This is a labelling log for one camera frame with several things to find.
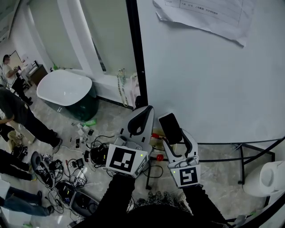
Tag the white whiteboard with black frame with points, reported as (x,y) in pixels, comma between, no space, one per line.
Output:
(211,89)

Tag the person's left forearm black sleeve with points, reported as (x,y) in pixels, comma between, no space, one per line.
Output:
(115,200)

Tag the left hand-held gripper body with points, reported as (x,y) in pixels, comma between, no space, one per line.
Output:
(121,159)

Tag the red ball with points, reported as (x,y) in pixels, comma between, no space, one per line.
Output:
(160,157)

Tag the black smartphone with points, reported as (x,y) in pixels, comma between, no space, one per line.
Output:
(77,143)

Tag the white printed paper sheet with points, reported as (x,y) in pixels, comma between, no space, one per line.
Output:
(211,15)

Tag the black metal stand frame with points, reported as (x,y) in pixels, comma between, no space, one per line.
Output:
(242,155)

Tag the white bathtub with green base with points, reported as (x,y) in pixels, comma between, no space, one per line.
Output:
(64,86)

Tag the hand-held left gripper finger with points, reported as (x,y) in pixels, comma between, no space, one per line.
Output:
(133,123)
(148,131)

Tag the small toy skeleton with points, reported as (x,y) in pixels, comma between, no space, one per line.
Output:
(122,86)

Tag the person's patterned garment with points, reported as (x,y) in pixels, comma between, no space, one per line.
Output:
(160,199)

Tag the black hand-held gripper device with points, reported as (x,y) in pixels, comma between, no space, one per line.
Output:
(42,168)

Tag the green packet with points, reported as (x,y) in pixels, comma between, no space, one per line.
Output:
(91,122)

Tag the black power supply box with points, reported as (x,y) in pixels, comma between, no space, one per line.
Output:
(79,163)

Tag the white toilet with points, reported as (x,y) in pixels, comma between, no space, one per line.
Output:
(265,178)

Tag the brown wooden cabinet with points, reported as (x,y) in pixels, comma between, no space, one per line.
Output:
(36,74)

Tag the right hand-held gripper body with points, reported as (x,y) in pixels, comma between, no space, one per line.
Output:
(188,176)

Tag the black whiteboard eraser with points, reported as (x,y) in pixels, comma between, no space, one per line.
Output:
(170,128)

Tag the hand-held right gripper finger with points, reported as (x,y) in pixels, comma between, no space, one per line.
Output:
(171,152)
(191,142)

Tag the person's right forearm black sleeve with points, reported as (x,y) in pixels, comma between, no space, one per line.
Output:
(200,204)

